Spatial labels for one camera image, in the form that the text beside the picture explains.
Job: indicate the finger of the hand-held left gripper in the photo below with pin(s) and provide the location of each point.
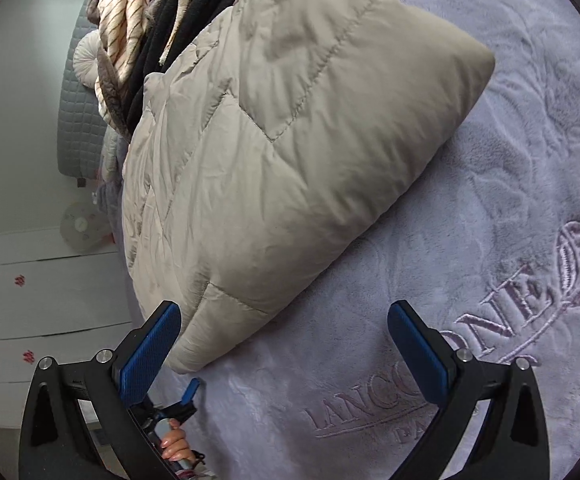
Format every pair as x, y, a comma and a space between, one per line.
190, 392

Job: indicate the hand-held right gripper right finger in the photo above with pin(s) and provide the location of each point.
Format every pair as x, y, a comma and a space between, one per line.
415, 355

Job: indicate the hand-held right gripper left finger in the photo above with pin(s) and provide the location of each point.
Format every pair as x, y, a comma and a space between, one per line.
151, 355

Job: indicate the beige puffer jacket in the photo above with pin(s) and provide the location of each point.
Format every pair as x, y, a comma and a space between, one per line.
290, 160

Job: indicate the black fleece clothes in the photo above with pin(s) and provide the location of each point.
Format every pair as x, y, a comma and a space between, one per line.
180, 20

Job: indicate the person's left hand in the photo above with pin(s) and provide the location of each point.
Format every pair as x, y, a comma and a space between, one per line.
174, 442

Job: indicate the purple embossed blanket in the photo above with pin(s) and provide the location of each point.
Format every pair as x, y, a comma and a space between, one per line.
470, 260

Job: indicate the white wardrobe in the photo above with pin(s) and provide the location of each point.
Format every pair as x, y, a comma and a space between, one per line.
35, 335

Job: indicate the red paper decoration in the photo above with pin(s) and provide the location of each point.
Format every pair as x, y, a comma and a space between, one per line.
19, 280
26, 356

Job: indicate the white electric fan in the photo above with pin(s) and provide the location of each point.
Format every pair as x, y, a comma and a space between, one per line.
79, 225

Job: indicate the grey quilted headboard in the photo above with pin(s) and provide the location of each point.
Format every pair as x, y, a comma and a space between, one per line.
77, 105

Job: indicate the round cream cushion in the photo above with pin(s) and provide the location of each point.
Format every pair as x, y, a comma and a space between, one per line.
86, 60

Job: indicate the beige striped fleece robe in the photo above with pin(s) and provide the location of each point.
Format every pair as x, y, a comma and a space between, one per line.
130, 25

